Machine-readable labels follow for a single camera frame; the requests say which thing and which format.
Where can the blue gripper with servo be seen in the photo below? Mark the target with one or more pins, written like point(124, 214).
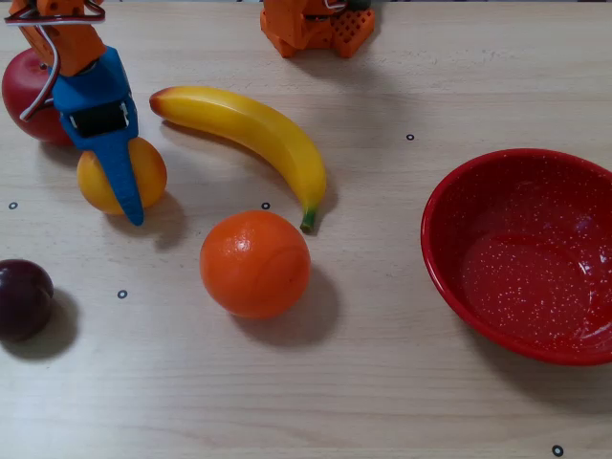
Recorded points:
point(91, 98)

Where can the yellow orange toy peach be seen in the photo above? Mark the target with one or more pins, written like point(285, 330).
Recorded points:
point(149, 177)

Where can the orange robot base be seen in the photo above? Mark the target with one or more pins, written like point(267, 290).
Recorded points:
point(296, 33)

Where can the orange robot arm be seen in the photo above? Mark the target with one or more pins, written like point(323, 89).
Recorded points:
point(72, 43)

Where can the red speckled enamel bowl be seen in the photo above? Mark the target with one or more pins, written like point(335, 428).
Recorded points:
point(516, 268)

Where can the yellow toy banana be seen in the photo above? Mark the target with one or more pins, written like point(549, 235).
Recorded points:
point(248, 124)

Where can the red toy apple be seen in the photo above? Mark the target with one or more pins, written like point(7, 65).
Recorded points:
point(14, 81)

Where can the dark purple toy plum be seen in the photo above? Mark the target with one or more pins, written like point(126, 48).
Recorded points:
point(24, 301)

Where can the orange toy orange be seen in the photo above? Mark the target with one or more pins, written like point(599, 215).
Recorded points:
point(255, 265)

